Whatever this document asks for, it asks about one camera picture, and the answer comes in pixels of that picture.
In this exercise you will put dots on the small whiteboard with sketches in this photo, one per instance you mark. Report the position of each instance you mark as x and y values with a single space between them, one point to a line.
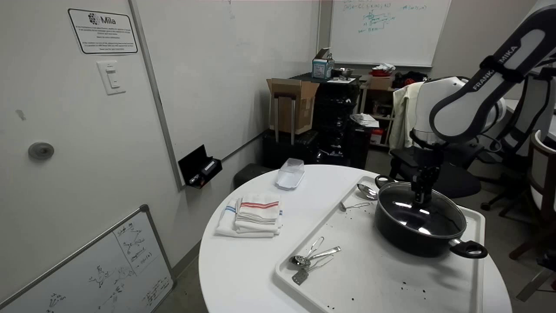
108 274

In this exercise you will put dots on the clear plastic container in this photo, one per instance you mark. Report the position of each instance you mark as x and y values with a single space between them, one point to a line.
289 177

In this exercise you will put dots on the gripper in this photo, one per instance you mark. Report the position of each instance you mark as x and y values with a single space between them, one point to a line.
428 157

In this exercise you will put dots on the wall whiteboard with green writing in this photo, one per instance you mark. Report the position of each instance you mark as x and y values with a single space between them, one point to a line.
391 39

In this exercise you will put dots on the red-striped folded towel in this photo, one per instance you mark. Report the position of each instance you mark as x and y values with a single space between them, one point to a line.
257 213

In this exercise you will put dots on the white plastic tray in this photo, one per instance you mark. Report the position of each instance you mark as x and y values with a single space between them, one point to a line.
373 274

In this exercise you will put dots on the wall sign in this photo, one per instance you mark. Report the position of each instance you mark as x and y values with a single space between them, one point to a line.
103 31

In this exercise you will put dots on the black marker tray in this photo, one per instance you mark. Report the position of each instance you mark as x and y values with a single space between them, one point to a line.
200 167

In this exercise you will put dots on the large metal spoon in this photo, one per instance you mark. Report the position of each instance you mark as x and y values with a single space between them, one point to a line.
366 191

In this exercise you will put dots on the black pot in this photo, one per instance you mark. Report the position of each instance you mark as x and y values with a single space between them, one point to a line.
404 237

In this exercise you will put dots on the small metal spatula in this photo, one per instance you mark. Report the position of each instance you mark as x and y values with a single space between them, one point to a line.
300 277

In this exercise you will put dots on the wooden shelf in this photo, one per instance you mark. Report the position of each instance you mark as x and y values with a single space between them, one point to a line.
382 108

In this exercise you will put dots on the black office chair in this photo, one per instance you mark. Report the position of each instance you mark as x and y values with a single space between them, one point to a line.
460 178
527 113

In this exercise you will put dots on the metal bowl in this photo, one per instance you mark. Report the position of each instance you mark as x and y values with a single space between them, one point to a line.
343 72

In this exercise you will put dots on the blue-striped folded towel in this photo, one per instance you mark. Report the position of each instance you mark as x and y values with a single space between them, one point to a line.
226 224

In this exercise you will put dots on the blue and white box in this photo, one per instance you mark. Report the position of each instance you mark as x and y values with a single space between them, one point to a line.
322 67

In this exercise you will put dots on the light switch plate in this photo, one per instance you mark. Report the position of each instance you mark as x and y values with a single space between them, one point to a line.
111 77

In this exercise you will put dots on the black cabinet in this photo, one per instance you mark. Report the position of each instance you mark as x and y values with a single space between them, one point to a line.
336 121

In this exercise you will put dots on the beige jacket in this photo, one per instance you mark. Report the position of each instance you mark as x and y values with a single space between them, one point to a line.
404 113

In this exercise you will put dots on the large framed wall whiteboard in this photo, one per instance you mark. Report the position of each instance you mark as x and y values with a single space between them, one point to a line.
226 78

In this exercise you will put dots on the cardboard box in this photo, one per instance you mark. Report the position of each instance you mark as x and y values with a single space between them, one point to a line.
299 104

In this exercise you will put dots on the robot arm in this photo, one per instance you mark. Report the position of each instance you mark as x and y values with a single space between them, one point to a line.
460 113

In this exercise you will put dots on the small slotted metal spoon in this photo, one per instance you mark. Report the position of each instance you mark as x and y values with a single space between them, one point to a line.
304 259

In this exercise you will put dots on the black bag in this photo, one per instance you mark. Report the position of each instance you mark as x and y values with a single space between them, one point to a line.
410 79

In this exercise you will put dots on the red bowl with cloth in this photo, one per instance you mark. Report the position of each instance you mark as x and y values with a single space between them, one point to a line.
382 70

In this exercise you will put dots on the round grey wall bumper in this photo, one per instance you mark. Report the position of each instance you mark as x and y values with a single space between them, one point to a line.
41 151

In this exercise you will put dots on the black suitcase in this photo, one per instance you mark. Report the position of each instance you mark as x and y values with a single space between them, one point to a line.
286 150

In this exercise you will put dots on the glass pot lid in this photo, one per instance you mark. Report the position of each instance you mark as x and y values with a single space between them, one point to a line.
434 217

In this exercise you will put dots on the stack of papers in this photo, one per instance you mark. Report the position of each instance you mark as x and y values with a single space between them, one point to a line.
364 120

